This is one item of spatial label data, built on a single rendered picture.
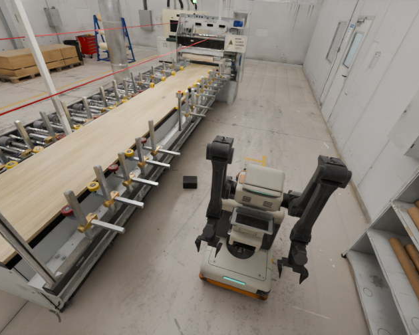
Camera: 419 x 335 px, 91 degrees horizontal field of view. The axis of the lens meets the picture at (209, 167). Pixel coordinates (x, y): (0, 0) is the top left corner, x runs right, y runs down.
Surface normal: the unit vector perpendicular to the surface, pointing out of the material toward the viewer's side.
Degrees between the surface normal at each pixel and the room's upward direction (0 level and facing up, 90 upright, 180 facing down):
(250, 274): 0
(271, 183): 42
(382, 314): 0
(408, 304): 0
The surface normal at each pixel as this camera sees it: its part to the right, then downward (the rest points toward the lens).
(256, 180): -0.14, -0.19
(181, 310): 0.07, -0.79
